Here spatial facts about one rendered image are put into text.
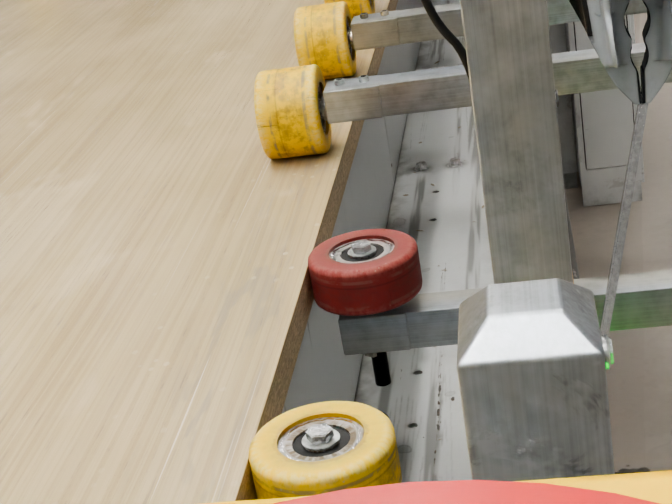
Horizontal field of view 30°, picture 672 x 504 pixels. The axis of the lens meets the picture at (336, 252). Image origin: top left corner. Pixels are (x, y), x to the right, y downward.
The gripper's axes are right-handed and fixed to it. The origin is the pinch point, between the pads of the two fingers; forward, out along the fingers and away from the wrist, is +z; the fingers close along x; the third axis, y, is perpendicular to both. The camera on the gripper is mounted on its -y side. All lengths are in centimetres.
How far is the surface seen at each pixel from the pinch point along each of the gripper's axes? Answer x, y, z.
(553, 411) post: -7, 54, -9
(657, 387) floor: 11, -133, 101
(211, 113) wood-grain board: -40, -43, 11
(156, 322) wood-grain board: -33.7, 6.1, 11.2
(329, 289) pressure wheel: -22.3, 1.8, 11.9
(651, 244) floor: 18, -199, 101
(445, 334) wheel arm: -14.8, 0.0, 17.2
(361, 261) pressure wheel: -20.0, 0.1, 10.8
